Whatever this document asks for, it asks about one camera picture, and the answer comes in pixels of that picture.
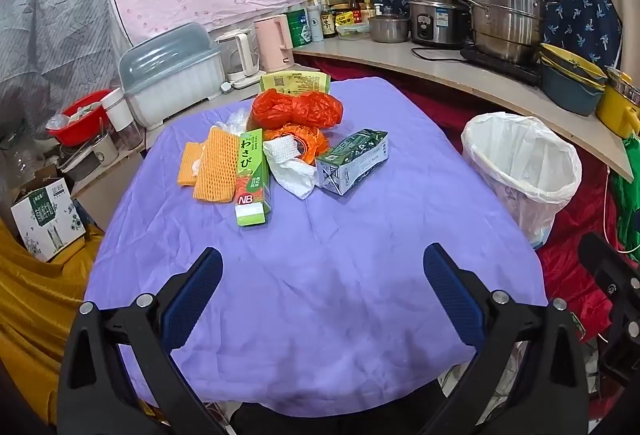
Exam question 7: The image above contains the black induction cooker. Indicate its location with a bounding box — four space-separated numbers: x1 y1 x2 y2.
460 45 543 88

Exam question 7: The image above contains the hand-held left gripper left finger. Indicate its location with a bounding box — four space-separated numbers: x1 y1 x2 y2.
57 247 224 435

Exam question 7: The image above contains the blue yellow bowl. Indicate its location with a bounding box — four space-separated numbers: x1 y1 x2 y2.
540 44 608 80
540 62 606 116

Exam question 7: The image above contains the low wooden table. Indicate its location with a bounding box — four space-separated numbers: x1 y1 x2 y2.
70 82 263 236

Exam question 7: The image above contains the green drink carton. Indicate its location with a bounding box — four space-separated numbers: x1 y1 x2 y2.
315 129 390 196

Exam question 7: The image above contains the purple tablecloth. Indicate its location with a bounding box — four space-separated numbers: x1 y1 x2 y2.
85 77 548 418

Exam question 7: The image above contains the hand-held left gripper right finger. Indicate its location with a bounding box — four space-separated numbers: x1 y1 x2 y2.
422 242 590 435

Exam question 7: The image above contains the red plastic basin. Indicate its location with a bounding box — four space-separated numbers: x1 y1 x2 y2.
47 90 113 148

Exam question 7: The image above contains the pale tea canister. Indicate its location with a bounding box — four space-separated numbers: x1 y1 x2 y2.
306 0 325 43

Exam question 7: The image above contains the green tin can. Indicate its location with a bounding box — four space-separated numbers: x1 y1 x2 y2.
286 9 311 48

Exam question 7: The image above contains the grey patterned curtain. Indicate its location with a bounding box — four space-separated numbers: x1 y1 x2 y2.
0 0 131 156

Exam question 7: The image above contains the clear food container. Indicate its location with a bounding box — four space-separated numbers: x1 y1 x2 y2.
336 21 372 40

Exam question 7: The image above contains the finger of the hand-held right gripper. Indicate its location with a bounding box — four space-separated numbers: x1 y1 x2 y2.
578 232 640 316

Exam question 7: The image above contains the white crumpled tissue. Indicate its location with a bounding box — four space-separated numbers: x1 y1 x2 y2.
263 142 318 200

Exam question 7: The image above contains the small steel pot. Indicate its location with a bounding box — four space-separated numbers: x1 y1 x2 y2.
368 5 411 44

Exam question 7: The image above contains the large steel steamer pot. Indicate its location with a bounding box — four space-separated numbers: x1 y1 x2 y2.
457 0 561 66

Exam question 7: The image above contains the green cardboard box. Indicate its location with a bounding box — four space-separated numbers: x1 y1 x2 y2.
234 129 273 228

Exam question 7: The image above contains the yellow green snack packet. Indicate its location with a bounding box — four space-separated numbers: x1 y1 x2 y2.
259 70 333 96

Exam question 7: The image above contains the red cloth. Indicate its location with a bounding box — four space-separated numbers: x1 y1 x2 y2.
295 57 640 346

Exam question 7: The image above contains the yellow pot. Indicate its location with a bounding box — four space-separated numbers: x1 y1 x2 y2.
595 82 640 139

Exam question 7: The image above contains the curved wooden counter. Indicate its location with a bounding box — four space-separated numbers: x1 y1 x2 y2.
292 35 633 180

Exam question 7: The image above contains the green plastic bag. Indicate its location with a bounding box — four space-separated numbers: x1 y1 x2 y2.
610 132 640 253

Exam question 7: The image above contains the yellow cloth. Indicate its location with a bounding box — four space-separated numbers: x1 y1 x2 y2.
0 217 106 421

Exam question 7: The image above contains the steel bowl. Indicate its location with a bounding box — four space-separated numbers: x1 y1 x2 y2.
606 67 640 104

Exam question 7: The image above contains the black power cable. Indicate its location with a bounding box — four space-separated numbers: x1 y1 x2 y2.
411 46 471 64

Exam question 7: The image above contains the large clear plastic bag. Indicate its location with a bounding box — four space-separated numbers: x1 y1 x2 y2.
215 107 251 138

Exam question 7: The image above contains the steel rice cooker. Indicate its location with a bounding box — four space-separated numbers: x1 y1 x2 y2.
407 0 471 48

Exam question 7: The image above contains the white dish box with lid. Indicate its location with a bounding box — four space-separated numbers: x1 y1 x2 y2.
118 22 227 132

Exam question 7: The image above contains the pink electric kettle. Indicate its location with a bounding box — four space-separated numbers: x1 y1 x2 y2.
254 14 296 72

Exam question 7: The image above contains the dark sauce bottle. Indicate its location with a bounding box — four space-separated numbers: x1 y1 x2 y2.
320 0 337 40

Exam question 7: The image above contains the waste bin with white liner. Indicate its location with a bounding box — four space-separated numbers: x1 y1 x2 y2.
461 111 583 250

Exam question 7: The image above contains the red plastic bag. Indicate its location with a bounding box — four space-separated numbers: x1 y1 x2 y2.
250 89 346 130

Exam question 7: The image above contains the orange printed plastic bag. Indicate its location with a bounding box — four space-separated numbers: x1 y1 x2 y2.
262 122 330 164

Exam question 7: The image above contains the printed cardboard box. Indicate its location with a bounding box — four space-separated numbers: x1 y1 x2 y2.
11 177 87 263

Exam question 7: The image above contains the white electric kettle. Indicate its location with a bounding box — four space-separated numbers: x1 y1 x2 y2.
216 29 261 90

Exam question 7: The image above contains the white blender cup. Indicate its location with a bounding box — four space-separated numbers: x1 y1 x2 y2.
100 87 143 150

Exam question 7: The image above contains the small orange foam net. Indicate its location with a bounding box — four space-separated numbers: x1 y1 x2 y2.
177 141 206 188

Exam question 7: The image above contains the large orange foam net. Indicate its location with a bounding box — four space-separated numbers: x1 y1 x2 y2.
194 126 241 204

